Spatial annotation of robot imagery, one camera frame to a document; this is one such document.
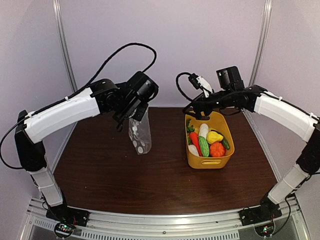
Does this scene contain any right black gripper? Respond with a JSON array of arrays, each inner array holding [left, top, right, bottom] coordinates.
[[182, 88, 235, 119]]

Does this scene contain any white toy radish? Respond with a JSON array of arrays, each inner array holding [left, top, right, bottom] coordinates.
[[198, 123, 210, 140]]

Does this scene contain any yellow plastic basket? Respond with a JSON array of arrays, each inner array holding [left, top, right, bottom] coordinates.
[[185, 112, 235, 169]]

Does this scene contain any orange toy carrot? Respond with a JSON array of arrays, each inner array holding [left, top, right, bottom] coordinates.
[[186, 118, 202, 157]]

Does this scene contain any dotted clear zip bag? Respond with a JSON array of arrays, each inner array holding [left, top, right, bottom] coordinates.
[[128, 108, 152, 155]]

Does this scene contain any yellow toy squash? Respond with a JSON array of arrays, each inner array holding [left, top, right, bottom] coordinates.
[[206, 131, 224, 145]]

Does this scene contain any light green toy gourd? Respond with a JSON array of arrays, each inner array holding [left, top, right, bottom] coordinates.
[[198, 135, 210, 158]]

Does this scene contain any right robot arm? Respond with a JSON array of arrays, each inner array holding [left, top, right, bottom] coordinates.
[[188, 66, 320, 221]]

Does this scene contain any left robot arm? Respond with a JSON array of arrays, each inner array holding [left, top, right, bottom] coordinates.
[[14, 71, 159, 222]]

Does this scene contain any dark green toy cucumber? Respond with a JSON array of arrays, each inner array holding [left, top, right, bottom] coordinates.
[[221, 137, 230, 150]]

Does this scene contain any orange toy pumpkin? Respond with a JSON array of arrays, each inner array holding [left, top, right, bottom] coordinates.
[[209, 142, 226, 158]]

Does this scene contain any left circuit board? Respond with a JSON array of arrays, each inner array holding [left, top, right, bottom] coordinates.
[[53, 222, 74, 239]]

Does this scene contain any circuit board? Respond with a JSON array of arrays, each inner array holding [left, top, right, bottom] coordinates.
[[53, 222, 74, 239], [254, 223, 275, 238]]

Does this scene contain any right circuit board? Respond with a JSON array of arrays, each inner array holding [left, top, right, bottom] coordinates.
[[254, 223, 275, 238]]

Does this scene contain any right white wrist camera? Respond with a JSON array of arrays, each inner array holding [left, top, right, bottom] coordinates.
[[188, 73, 214, 98]]

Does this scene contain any right black cable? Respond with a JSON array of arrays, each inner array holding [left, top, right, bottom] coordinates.
[[175, 72, 243, 117]]

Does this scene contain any black cable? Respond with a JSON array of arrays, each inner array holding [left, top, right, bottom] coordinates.
[[0, 42, 158, 170], [175, 72, 243, 117]]

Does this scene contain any left black cable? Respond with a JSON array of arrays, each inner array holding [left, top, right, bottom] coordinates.
[[0, 42, 158, 170]]

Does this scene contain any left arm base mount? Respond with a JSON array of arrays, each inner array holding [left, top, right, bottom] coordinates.
[[45, 206, 90, 227]]

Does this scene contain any front aluminium rail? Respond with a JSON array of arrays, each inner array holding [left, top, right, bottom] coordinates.
[[18, 203, 311, 240]]

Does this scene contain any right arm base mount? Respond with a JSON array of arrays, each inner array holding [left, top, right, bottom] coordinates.
[[238, 205, 282, 226]]

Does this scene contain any right aluminium frame post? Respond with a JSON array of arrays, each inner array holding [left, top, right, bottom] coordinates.
[[249, 0, 273, 85]]

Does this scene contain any aluminium frame post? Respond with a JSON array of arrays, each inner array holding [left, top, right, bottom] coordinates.
[[249, 0, 273, 85], [52, 0, 78, 93]]

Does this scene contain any left aluminium frame post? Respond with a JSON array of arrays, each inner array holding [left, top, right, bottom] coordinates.
[[52, 0, 78, 93]]

